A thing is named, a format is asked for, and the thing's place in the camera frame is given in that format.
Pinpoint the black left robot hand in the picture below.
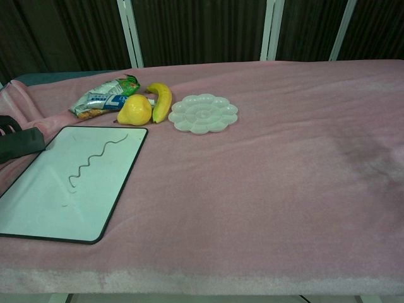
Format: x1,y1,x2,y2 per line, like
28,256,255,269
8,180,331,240
0,115,25,136

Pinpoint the black whiteboard eraser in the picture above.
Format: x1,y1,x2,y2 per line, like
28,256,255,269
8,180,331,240
0,127,47,164

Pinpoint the blue white cracker packet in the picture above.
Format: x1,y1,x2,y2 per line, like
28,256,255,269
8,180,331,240
68,92,132,121

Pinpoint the green silver snack packet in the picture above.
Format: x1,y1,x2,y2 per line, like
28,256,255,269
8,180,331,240
91,73,141,97

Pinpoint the yellow pear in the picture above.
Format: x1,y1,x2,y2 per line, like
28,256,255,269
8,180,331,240
114,93,153,126

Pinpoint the yellow banana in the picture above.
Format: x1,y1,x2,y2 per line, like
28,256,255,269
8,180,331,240
145,81,174,124

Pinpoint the white flower paint palette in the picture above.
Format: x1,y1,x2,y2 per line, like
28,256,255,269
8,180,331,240
167,93,239,136

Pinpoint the dark pleated curtain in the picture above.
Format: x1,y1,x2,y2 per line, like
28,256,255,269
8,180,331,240
0,0,404,83

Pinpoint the pink fleece table cloth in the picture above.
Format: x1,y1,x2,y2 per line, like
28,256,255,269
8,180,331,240
0,59,404,296

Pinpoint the white whiteboard black frame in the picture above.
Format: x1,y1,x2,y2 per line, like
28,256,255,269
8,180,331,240
0,126,149,246

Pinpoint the white double screen post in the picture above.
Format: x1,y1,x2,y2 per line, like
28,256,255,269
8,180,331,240
117,0,145,69

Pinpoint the white upright screen post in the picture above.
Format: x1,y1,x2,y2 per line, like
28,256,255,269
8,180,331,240
259,0,285,62

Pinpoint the white slanted screen post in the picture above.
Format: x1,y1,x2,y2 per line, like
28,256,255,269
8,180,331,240
329,0,359,62

